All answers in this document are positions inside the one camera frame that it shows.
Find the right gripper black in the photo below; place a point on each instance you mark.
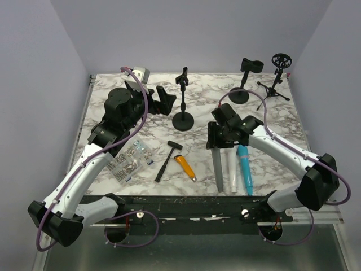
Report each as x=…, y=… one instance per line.
x=213, y=139

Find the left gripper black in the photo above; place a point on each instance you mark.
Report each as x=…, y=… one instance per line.
x=164, y=106

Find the white microphone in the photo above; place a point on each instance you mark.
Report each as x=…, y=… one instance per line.
x=232, y=170

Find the blue microphone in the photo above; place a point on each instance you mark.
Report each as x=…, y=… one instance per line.
x=243, y=154

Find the grey microphone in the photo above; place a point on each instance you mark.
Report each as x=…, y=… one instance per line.
x=218, y=172

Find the black tripod shock-mount stand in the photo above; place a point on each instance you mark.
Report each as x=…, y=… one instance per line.
x=281, y=61

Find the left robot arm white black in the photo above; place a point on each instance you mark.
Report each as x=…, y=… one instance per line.
x=61, y=215

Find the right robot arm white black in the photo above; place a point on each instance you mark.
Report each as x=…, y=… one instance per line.
x=317, y=174

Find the black hammer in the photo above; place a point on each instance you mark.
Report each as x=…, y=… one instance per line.
x=174, y=146

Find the orange utility knife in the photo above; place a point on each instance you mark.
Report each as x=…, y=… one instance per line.
x=186, y=167

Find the clear plastic screw box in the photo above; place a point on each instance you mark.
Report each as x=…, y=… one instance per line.
x=134, y=156

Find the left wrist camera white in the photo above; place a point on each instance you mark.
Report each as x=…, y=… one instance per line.
x=142, y=74

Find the black front mounting rail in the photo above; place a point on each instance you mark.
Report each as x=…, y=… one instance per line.
x=193, y=215

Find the aluminium frame profile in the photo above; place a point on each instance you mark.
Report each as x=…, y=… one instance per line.
x=326, y=215

